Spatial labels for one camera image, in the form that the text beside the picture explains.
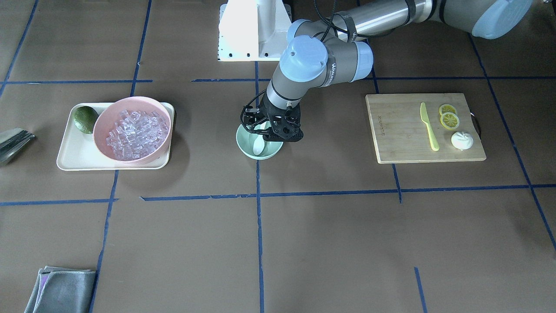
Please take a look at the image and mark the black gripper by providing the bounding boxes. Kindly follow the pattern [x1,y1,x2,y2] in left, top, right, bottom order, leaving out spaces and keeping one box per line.
[259,99,304,142]

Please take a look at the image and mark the white plastic spoon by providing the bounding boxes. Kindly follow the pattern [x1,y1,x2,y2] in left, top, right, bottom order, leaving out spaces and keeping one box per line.
[252,135,266,156]

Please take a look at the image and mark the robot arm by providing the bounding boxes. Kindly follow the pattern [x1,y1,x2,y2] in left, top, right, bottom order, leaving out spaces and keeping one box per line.
[240,0,532,142]

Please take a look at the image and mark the green bowl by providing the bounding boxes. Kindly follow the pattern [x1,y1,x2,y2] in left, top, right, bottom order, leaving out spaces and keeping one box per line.
[236,124,284,160]

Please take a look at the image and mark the pile of clear ice cubes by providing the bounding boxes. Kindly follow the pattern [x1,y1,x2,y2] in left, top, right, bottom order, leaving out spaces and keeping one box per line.
[106,110,169,161]

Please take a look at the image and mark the pink bowl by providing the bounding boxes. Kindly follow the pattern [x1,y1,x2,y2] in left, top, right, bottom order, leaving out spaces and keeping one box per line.
[92,97,175,169]

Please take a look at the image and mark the steel ice scoop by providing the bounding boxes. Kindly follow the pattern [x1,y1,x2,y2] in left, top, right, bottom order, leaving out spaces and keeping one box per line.
[0,127,36,167]

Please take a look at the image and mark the white mounting column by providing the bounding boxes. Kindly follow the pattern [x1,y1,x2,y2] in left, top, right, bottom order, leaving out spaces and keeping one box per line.
[217,0,292,62]

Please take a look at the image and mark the bamboo cutting board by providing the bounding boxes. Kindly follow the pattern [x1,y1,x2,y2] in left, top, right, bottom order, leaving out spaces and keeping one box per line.
[365,93,487,164]

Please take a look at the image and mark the yellow plastic knife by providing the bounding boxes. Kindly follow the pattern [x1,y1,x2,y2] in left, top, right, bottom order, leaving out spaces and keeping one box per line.
[420,102,440,151]

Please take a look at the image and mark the white steamed bun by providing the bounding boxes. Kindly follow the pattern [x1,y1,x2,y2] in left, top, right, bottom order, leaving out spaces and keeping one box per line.
[451,131,474,151]

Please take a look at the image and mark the green lime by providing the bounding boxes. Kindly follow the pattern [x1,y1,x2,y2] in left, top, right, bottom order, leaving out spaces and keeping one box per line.
[72,106,99,134]

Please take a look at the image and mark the cream plastic tray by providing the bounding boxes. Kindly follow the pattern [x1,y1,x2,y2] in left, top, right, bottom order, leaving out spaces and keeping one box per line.
[57,102,171,171]

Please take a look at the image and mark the folded grey cloth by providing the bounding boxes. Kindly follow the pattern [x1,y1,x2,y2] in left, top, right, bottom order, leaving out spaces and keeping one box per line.
[24,266,96,313]

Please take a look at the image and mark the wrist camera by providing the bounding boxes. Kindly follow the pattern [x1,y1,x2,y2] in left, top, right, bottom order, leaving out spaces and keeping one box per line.
[240,105,264,133]

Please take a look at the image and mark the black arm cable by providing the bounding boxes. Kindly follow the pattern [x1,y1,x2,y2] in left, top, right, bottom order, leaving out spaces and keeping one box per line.
[313,0,361,42]

